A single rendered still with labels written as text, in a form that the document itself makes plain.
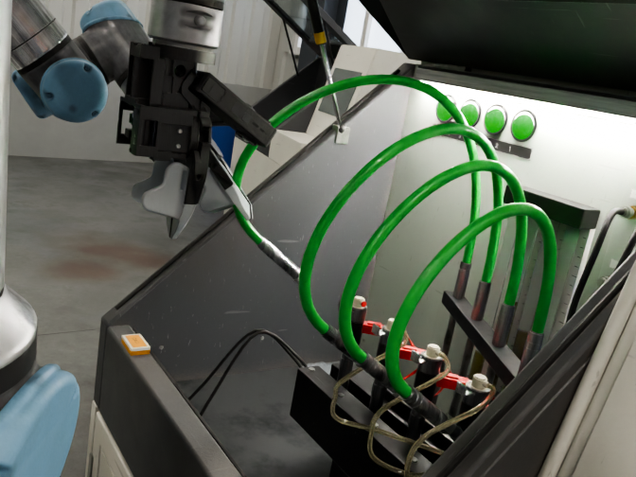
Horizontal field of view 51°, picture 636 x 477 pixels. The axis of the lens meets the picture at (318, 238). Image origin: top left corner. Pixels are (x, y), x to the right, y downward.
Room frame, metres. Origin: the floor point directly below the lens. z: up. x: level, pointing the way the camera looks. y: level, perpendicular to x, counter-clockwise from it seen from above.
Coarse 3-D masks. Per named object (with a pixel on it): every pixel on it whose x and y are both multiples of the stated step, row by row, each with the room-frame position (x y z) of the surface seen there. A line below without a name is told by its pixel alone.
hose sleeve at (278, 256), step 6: (264, 240) 0.94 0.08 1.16; (258, 246) 0.94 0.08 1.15; (264, 246) 0.94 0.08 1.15; (270, 246) 0.94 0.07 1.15; (264, 252) 0.94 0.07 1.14; (270, 252) 0.94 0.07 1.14; (276, 252) 0.94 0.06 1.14; (276, 258) 0.94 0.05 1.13; (282, 258) 0.94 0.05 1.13; (288, 258) 0.95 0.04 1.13; (282, 264) 0.94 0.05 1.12; (288, 264) 0.95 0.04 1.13; (294, 264) 0.96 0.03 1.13; (288, 270) 0.95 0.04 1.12; (294, 270) 0.95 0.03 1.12; (294, 276) 0.95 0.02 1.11
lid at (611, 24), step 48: (384, 0) 1.22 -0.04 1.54; (432, 0) 1.12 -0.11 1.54; (480, 0) 1.03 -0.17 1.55; (528, 0) 0.95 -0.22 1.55; (576, 0) 0.88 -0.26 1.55; (624, 0) 0.83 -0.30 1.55; (432, 48) 1.26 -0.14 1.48; (480, 48) 1.15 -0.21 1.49; (528, 48) 1.05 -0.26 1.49; (576, 48) 0.97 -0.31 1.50; (624, 48) 0.90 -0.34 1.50
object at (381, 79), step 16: (352, 80) 0.96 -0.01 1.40; (368, 80) 0.96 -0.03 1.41; (384, 80) 0.97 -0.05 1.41; (400, 80) 0.97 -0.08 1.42; (416, 80) 0.98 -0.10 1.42; (304, 96) 0.95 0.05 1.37; (320, 96) 0.95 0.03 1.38; (432, 96) 0.99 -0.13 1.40; (288, 112) 0.94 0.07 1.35; (240, 160) 0.93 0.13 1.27; (240, 176) 0.93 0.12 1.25; (480, 176) 1.01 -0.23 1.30; (480, 192) 1.01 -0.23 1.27; (240, 224) 0.93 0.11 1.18; (256, 240) 0.94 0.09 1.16; (464, 256) 1.01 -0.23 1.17
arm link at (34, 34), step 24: (24, 0) 0.77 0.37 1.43; (24, 24) 0.77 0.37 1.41; (48, 24) 0.79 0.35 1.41; (24, 48) 0.77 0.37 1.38; (48, 48) 0.78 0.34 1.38; (72, 48) 0.81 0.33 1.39; (24, 72) 0.79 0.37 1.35; (48, 72) 0.77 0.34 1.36; (72, 72) 0.78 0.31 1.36; (96, 72) 0.79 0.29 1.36; (48, 96) 0.77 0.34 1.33; (72, 96) 0.78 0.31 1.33; (96, 96) 0.79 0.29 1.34; (72, 120) 0.79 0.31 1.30
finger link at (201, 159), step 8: (200, 136) 0.72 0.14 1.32; (200, 144) 0.71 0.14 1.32; (208, 144) 0.71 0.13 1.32; (192, 152) 0.70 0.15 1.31; (200, 152) 0.70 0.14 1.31; (208, 152) 0.71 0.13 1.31; (192, 160) 0.70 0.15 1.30; (200, 160) 0.70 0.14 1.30; (192, 168) 0.70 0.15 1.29; (200, 168) 0.70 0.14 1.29; (192, 176) 0.71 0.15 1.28; (200, 176) 0.71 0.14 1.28; (192, 184) 0.71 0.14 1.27; (200, 184) 0.71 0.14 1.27; (192, 192) 0.71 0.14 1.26; (200, 192) 0.71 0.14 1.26; (192, 200) 0.71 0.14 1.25
